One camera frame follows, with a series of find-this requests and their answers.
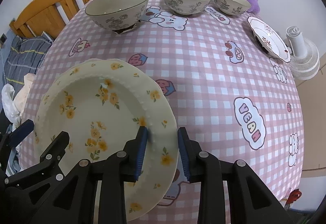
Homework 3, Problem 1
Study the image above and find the white red-rimmed plate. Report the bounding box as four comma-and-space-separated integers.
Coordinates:
247, 16, 291, 63

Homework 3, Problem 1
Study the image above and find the scalloped yellow flower plate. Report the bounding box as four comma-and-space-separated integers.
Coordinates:
82, 58, 108, 64

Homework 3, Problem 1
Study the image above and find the pink checked tablecloth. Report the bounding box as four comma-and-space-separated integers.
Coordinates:
19, 0, 306, 224

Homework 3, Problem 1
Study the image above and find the beige wooden door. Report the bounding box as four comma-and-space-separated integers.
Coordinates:
296, 55, 325, 171

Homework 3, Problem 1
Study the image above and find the white plastic bag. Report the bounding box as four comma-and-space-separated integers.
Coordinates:
1, 83, 22, 124

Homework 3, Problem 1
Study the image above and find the blue plaid pillow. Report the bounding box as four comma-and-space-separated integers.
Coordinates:
2, 32, 54, 91

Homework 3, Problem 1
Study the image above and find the white floor fan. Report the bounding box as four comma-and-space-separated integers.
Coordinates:
286, 26, 320, 81

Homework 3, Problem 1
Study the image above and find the large cream floral plate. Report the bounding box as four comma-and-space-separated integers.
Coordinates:
34, 59, 178, 221

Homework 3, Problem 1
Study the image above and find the wall power socket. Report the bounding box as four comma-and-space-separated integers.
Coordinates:
0, 34, 7, 46

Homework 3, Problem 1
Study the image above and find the small grey floral bowl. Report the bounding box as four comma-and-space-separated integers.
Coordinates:
214, 0, 251, 16

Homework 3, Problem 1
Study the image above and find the large grey floral bowl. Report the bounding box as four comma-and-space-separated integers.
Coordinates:
85, 0, 149, 31

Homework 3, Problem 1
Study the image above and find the red white paper bag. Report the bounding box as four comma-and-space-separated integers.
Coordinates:
281, 188, 302, 210

